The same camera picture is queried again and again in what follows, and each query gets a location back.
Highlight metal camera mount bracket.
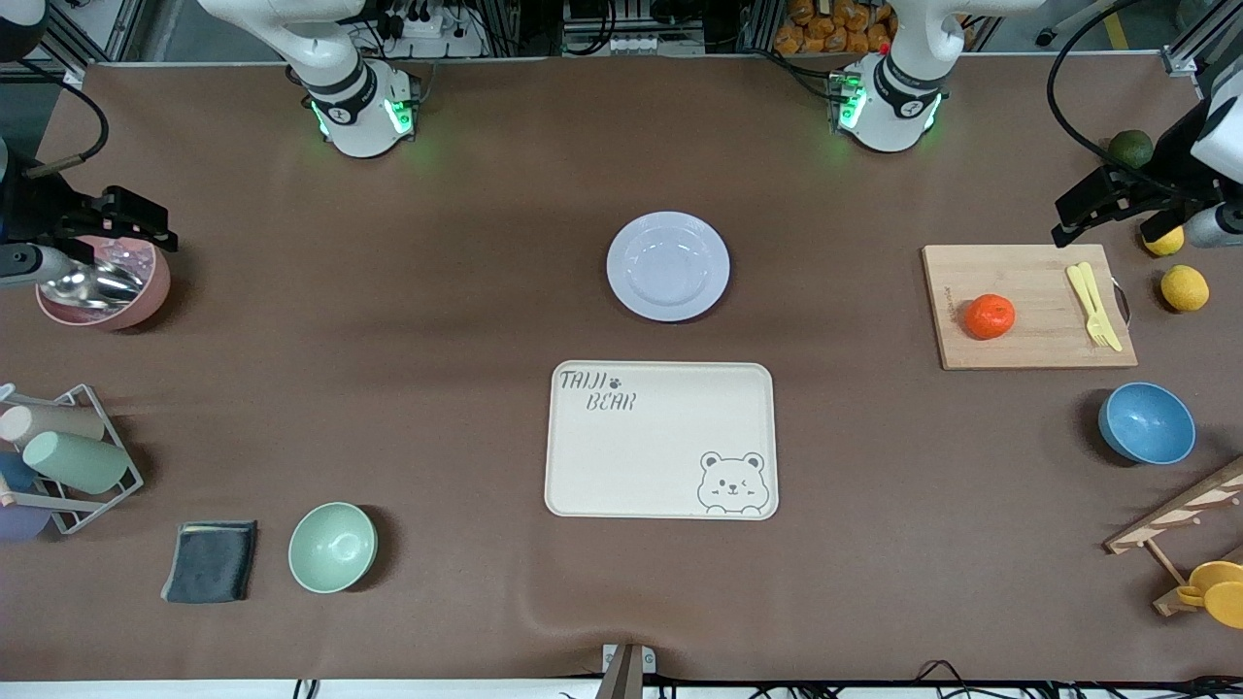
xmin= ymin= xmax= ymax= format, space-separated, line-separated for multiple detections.
xmin=594 ymin=643 xmax=656 ymax=699

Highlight light green cup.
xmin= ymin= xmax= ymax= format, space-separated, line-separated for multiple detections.
xmin=22 ymin=430 xmax=131 ymax=494

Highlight aluminium frame post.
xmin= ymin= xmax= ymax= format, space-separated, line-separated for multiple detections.
xmin=1160 ymin=0 xmax=1243 ymax=79
xmin=29 ymin=0 xmax=147 ymax=74

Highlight yellow plastic fork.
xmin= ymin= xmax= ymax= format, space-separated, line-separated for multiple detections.
xmin=1066 ymin=264 xmax=1114 ymax=350

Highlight dark grey cloth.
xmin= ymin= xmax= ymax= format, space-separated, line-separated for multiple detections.
xmin=160 ymin=520 xmax=259 ymax=605

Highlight pink bowl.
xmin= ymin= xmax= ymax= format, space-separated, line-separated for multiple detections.
xmin=36 ymin=236 xmax=172 ymax=332

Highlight purple cup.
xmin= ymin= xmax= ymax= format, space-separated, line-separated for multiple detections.
xmin=0 ymin=503 xmax=51 ymax=542

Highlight silver metal spoon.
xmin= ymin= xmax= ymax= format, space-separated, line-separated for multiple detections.
xmin=44 ymin=260 xmax=147 ymax=310

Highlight blue cup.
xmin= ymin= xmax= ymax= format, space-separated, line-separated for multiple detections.
xmin=0 ymin=449 xmax=40 ymax=493

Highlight wooden peg drying rack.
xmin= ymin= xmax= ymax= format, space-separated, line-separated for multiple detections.
xmin=1104 ymin=456 xmax=1243 ymax=617

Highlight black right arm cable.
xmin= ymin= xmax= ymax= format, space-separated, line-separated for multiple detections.
xmin=0 ymin=60 xmax=110 ymax=181

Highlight cream bear print tray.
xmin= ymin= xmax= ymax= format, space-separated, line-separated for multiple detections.
xmin=544 ymin=361 xmax=780 ymax=521

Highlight light green bowl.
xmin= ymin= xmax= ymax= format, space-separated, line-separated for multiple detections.
xmin=287 ymin=501 xmax=379 ymax=594

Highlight green avocado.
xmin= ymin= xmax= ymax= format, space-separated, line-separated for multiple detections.
xmin=1108 ymin=129 xmax=1155 ymax=170

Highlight white power strip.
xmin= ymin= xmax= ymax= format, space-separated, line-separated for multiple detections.
xmin=384 ymin=0 xmax=487 ymax=57

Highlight yellow plastic knife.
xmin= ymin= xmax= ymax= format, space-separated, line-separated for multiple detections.
xmin=1076 ymin=262 xmax=1125 ymax=352

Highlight yellow mug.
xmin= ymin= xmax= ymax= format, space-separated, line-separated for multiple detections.
xmin=1175 ymin=560 xmax=1243 ymax=630

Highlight grey wire cup rack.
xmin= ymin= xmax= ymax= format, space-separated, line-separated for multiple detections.
xmin=0 ymin=383 xmax=145 ymax=536

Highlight white round plate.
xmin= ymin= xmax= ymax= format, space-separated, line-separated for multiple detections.
xmin=606 ymin=211 xmax=731 ymax=323

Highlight beige cup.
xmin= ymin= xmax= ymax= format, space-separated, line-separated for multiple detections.
xmin=0 ymin=403 xmax=106 ymax=448

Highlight orange fruit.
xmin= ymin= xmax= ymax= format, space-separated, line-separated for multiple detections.
xmin=964 ymin=293 xmax=1017 ymax=341

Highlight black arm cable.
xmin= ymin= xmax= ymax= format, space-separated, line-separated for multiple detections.
xmin=0 ymin=60 xmax=110 ymax=181
xmin=1047 ymin=0 xmax=1181 ymax=200

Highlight bag of orange buns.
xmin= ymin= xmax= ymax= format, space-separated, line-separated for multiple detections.
xmin=774 ymin=0 xmax=899 ymax=55

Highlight wooden cutting board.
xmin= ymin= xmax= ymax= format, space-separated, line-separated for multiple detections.
xmin=921 ymin=243 xmax=1139 ymax=372

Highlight blue bowl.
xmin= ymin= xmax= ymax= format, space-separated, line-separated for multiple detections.
xmin=1098 ymin=382 xmax=1197 ymax=466

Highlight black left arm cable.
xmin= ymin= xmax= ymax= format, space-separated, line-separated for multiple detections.
xmin=1047 ymin=0 xmax=1181 ymax=200

